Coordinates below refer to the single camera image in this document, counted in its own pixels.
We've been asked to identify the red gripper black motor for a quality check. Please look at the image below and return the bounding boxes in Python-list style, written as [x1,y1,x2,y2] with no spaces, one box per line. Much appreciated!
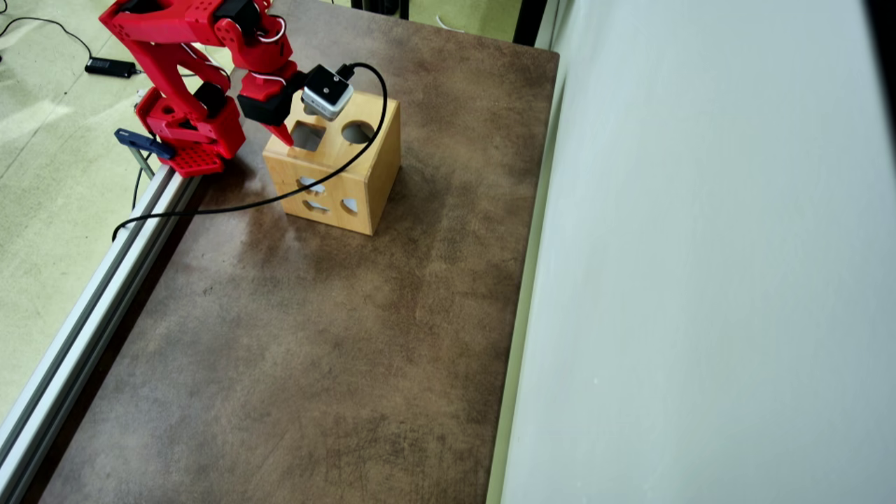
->
[237,69,309,148]

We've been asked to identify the red robot arm with base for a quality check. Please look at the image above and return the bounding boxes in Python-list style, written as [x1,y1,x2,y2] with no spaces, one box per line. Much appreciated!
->
[99,0,302,178]

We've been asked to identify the wooden shape sorter box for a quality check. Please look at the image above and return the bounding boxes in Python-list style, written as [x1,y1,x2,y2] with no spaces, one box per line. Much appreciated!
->
[262,77,402,237]

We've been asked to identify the blue clamp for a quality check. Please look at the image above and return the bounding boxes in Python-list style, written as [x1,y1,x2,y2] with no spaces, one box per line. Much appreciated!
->
[114,128,176,181]

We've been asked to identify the black power adapter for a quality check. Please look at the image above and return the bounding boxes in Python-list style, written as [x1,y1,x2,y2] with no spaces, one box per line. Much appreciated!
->
[85,57,138,78]

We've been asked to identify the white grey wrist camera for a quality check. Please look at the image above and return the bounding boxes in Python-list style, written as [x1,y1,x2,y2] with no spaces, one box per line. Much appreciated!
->
[301,64,355,122]

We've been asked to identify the thick black camera cable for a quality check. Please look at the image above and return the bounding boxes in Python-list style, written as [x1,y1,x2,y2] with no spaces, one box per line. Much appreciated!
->
[111,62,389,242]

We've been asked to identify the aluminium profile rail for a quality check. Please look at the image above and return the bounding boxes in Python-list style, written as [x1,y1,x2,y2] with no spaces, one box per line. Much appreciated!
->
[0,164,204,504]

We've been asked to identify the thin black floor cable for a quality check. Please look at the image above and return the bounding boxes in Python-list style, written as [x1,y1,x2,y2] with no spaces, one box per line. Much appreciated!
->
[0,15,93,61]

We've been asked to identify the dark vertical post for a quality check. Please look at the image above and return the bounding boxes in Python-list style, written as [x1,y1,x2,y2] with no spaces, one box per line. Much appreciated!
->
[513,0,549,48]

